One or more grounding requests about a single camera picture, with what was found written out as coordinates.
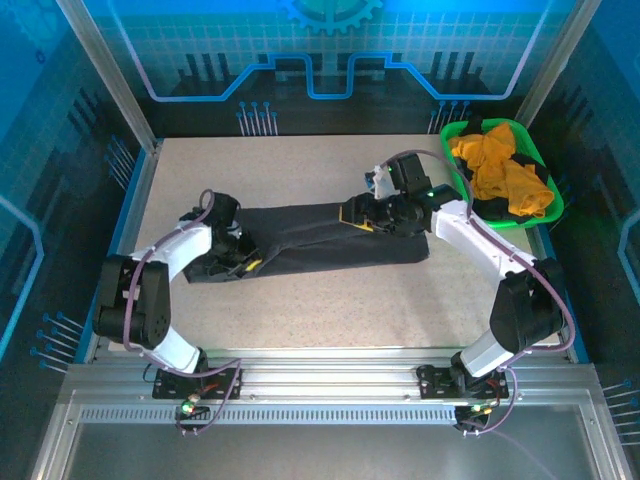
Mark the aluminium frame post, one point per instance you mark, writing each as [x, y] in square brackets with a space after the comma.
[555, 65]
[110, 75]

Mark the green plastic basket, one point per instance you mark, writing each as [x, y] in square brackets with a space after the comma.
[547, 212]

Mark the dark grey t-shirt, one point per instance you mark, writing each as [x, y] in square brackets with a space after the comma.
[310, 240]

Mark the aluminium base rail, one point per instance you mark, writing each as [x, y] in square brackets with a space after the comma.
[325, 375]

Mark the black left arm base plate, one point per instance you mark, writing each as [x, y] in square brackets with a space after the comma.
[170, 385]

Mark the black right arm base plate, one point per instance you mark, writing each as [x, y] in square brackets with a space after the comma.
[437, 382]

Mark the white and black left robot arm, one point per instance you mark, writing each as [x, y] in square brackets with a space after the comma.
[190, 245]

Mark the orange t-shirt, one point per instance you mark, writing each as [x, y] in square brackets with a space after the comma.
[495, 165]

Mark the grey metal front panel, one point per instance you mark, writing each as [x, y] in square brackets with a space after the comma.
[320, 450]

